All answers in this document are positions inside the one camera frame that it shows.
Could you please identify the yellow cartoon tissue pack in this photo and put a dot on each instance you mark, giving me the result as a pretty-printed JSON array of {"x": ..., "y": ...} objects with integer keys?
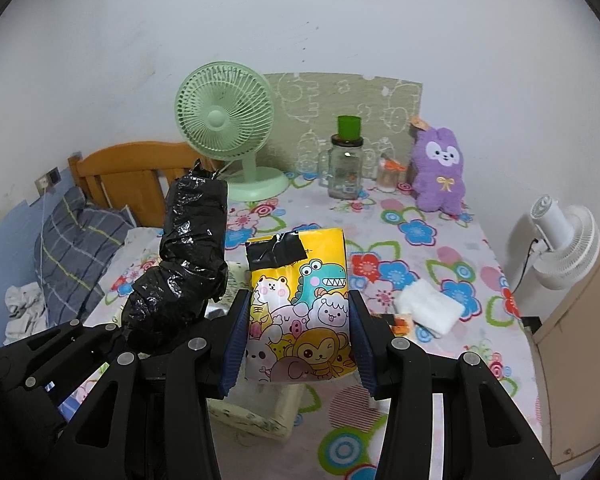
[{"x": 305, "y": 310}]

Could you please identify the glass jar mug green lid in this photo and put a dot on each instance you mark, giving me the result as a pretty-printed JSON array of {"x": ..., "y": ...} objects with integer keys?
[{"x": 347, "y": 175}]

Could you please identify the wooden bed headboard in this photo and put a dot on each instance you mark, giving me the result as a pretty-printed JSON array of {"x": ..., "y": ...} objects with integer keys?
[{"x": 125, "y": 180}]

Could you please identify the floral tablecloth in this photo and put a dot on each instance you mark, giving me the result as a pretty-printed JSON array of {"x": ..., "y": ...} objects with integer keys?
[{"x": 430, "y": 240}]

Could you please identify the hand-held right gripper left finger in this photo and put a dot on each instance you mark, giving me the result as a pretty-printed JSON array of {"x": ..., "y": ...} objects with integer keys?
[{"x": 235, "y": 340}]

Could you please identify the grey plaid pillow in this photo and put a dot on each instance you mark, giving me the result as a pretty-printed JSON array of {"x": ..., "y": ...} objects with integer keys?
[{"x": 75, "y": 245}]

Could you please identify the white crumpled cloth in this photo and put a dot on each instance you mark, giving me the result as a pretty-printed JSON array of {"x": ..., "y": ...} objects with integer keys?
[{"x": 25, "y": 305}]

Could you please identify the beige door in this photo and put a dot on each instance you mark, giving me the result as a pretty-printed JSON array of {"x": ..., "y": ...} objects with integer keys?
[{"x": 590, "y": 360}]

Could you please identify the yellow printed fabric storage box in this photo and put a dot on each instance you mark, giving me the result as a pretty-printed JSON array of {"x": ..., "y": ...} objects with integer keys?
[{"x": 260, "y": 420}]

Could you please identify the green desk fan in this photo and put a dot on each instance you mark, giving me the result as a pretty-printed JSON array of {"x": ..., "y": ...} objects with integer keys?
[{"x": 220, "y": 115}]

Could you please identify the black plastic bundle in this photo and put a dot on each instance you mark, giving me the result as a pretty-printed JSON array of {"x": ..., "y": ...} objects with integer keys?
[{"x": 190, "y": 240}]

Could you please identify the white cloth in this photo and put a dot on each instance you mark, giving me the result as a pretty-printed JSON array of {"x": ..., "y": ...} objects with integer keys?
[
  {"x": 25, "y": 305},
  {"x": 430, "y": 307}
]

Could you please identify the purple plush bunny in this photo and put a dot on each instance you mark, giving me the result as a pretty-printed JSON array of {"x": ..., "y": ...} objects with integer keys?
[{"x": 440, "y": 180}]

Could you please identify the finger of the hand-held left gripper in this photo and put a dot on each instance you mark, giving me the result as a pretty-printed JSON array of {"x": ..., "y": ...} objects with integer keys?
[{"x": 65, "y": 337}]

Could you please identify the wall outlet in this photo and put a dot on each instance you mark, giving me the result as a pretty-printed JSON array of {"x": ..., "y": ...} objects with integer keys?
[{"x": 50, "y": 177}]

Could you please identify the green patterned board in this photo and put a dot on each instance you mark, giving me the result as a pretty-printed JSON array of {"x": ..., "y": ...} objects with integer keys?
[{"x": 320, "y": 105}]

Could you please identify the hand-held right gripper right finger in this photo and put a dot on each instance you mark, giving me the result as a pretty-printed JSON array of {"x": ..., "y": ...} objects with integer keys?
[{"x": 362, "y": 345}]

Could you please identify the white standing fan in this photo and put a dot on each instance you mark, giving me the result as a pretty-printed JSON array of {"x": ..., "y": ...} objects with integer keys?
[{"x": 570, "y": 245}]

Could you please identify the cotton swab jar orange lid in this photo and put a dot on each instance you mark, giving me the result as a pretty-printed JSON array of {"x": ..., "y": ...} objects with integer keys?
[{"x": 389, "y": 177}]

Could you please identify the white bedding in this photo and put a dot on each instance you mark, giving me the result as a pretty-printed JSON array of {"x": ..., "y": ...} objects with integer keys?
[{"x": 140, "y": 240}]

